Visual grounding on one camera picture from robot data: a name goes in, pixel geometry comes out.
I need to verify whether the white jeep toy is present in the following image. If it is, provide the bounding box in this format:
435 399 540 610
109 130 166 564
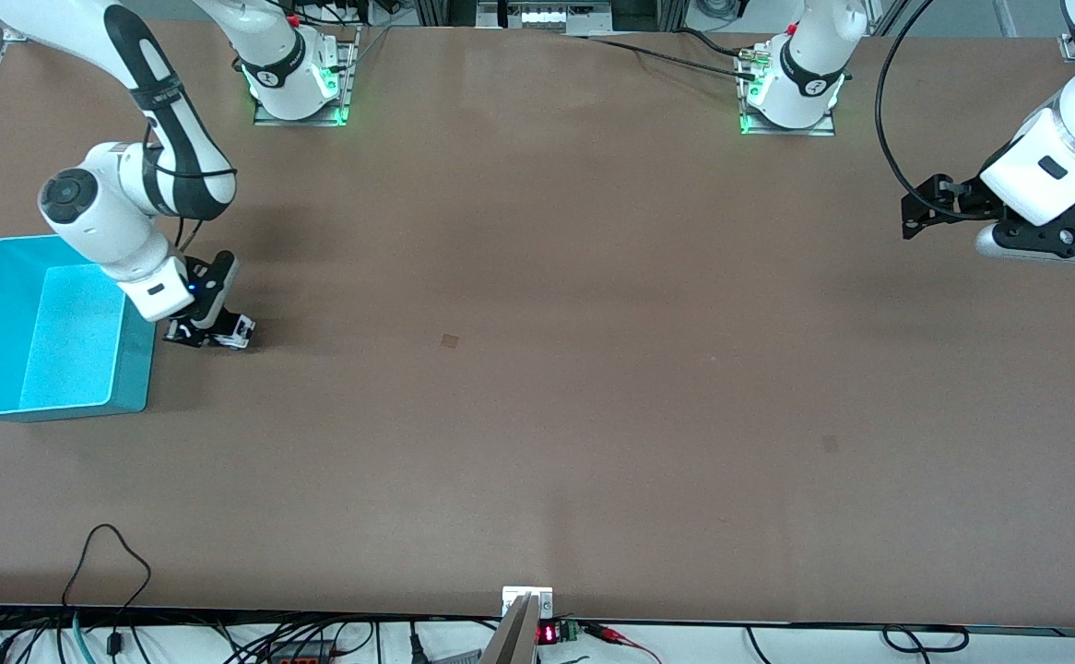
167 315 255 351

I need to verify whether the teal plastic bin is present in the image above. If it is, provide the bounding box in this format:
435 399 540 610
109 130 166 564
0 235 159 423

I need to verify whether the black power strip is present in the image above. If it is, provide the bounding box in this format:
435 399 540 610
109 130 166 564
266 641 345 664

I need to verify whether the white lit device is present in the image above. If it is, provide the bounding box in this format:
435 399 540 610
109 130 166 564
478 0 612 33

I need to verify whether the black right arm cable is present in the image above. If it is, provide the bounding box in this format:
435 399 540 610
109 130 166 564
141 115 211 252

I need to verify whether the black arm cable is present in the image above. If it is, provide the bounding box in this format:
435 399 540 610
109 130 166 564
874 0 972 218
141 115 211 252

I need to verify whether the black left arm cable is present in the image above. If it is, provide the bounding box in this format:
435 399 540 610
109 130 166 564
874 0 972 218

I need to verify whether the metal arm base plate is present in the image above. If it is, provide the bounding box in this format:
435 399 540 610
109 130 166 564
254 28 356 127
738 46 838 137

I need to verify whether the thin black looped cable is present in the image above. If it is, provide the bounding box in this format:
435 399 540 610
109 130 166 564
61 524 152 658

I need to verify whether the short thick black cable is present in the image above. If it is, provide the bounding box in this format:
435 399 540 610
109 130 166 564
674 28 750 58

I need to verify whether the long thick black cable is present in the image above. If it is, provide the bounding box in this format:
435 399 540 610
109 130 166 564
556 28 764 84

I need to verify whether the teal cable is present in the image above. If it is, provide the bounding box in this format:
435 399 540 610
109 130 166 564
70 613 98 664

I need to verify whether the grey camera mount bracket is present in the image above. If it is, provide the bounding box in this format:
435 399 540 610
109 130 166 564
480 587 554 664

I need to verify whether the black coiled cable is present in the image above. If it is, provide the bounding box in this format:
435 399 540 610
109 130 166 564
881 625 970 654

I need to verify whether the red clip lead wire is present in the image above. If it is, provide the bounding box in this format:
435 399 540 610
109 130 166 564
582 622 663 664

